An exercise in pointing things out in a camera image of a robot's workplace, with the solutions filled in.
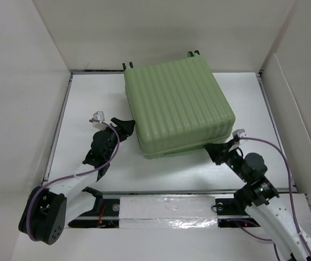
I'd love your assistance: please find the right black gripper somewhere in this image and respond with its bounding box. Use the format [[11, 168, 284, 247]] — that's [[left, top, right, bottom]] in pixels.
[[204, 138, 249, 182]]

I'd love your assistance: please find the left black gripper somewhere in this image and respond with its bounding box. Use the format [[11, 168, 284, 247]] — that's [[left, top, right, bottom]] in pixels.
[[99, 119, 134, 160]]

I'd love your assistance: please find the green suitcase blue lining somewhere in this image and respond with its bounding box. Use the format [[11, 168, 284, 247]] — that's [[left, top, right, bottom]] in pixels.
[[123, 50, 236, 159]]

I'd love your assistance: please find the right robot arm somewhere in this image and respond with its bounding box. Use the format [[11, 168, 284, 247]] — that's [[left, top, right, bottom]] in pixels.
[[204, 138, 311, 260]]

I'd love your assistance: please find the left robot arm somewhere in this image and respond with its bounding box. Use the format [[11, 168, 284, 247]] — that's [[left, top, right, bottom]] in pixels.
[[18, 117, 135, 245]]

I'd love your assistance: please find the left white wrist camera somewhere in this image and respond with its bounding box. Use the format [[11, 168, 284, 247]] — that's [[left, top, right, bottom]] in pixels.
[[89, 111, 105, 130]]

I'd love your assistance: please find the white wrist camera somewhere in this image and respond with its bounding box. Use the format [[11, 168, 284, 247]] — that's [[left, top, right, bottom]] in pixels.
[[231, 129, 246, 150], [89, 111, 105, 130]]

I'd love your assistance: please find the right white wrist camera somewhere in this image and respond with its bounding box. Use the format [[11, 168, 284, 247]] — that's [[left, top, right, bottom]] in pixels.
[[231, 129, 246, 150]]

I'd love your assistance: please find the metal base rail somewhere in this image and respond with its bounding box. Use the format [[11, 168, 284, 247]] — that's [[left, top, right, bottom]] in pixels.
[[68, 195, 259, 229]]

